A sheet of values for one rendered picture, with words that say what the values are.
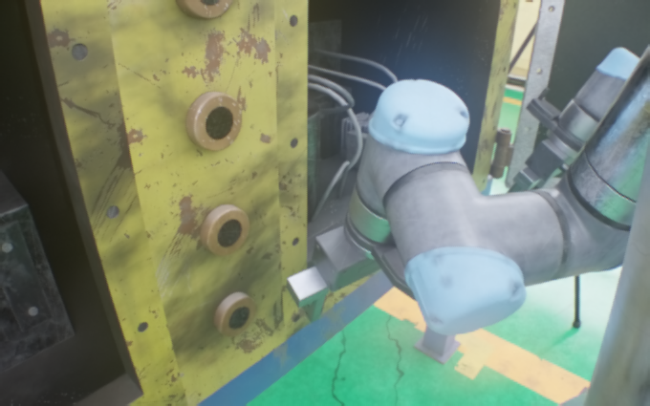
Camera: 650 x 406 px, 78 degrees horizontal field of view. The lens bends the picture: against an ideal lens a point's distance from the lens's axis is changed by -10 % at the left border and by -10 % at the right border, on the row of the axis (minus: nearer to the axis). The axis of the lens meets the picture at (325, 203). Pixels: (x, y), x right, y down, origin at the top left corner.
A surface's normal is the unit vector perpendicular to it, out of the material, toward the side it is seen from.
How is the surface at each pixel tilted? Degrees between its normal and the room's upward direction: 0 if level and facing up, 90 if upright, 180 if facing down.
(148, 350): 90
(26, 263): 90
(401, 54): 90
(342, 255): 25
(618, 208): 105
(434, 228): 43
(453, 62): 90
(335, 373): 0
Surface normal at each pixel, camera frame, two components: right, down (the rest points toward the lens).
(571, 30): -0.21, 0.47
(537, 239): 0.21, -0.11
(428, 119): 0.11, -0.60
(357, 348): 0.02, -0.87
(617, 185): -0.82, 0.38
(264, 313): 0.74, 0.34
